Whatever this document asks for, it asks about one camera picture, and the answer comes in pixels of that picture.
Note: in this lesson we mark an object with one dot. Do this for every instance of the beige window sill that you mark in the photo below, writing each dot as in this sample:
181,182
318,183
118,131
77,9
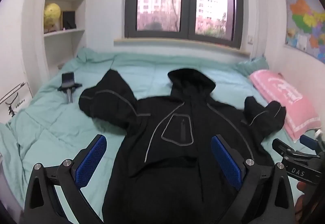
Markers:
182,46

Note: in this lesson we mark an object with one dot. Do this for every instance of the colourful wall map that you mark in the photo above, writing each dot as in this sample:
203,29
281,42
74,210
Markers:
306,26

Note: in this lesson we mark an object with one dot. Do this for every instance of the person's right hand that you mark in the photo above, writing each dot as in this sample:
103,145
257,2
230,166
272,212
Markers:
302,186

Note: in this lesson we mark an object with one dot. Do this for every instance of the yellow plush toy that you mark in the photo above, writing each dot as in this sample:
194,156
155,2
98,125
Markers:
52,14

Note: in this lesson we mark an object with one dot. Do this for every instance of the white wall shelf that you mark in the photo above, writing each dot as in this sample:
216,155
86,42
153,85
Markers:
66,18

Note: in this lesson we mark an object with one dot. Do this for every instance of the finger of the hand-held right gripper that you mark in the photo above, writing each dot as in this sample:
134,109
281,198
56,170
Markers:
292,149
308,142

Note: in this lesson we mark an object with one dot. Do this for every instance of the black hooded jacket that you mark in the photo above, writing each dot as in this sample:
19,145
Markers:
182,142

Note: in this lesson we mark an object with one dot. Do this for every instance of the black box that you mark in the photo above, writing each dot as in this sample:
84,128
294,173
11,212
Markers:
68,19

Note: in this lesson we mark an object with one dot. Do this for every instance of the pink pillow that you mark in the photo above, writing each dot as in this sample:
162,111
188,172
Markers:
287,102

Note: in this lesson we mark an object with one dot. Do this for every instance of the green pillow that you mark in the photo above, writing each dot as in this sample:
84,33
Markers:
252,65

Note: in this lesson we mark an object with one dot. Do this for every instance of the black phone stand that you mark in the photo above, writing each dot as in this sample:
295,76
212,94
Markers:
68,84

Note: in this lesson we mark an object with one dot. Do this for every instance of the white wall socket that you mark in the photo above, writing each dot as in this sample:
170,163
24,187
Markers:
250,40

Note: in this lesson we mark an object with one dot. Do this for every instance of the mint green quilt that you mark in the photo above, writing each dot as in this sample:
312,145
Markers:
63,125

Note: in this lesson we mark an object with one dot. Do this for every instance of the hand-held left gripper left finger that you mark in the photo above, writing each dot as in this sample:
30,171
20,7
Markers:
91,160

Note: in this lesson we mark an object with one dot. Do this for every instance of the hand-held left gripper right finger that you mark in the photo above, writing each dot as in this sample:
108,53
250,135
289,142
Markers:
227,163

